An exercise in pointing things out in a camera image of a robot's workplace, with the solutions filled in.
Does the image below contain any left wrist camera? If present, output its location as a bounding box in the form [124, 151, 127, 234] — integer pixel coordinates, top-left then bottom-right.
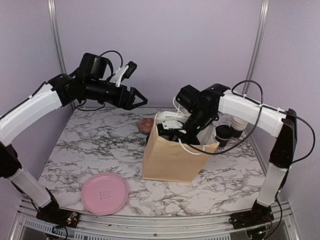
[109, 61, 138, 88]

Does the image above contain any right aluminium frame post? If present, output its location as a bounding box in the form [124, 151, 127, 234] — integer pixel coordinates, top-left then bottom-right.
[246, 0, 270, 80]

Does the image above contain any black coffee cup lid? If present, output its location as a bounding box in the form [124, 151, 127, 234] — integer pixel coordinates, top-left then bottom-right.
[215, 124, 232, 140]

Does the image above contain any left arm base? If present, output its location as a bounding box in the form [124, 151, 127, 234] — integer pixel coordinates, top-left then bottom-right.
[36, 194, 80, 229]

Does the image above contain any black paper coffee cup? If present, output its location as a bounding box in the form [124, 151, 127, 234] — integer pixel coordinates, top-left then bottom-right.
[214, 136, 230, 151]

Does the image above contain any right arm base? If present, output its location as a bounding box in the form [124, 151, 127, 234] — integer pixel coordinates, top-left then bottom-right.
[228, 200, 274, 230]

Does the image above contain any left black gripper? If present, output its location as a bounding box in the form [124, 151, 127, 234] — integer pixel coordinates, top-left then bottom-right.
[85, 78, 149, 110]

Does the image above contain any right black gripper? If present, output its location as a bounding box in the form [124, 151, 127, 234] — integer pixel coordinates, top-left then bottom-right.
[168, 107, 215, 160]

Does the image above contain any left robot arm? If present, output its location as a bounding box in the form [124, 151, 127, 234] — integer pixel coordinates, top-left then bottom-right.
[0, 52, 148, 223]

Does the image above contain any pink plate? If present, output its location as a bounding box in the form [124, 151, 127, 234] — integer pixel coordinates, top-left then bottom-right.
[81, 172, 129, 216]

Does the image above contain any stack of paper cups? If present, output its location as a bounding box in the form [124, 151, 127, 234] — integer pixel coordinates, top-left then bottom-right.
[230, 116, 248, 140]

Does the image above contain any left aluminium frame post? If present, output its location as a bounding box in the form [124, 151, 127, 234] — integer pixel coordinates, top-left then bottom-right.
[47, 0, 76, 111]

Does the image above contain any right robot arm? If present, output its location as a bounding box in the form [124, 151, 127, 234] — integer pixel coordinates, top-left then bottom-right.
[175, 83, 297, 224]

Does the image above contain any aluminium frame post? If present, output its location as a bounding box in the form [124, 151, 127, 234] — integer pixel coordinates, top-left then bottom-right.
[47, 0, 76, 111]
[246, 0, 270, 80]

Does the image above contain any brown paper bag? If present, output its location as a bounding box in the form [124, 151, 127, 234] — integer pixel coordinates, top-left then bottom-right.
[142, 100, 219, 182]

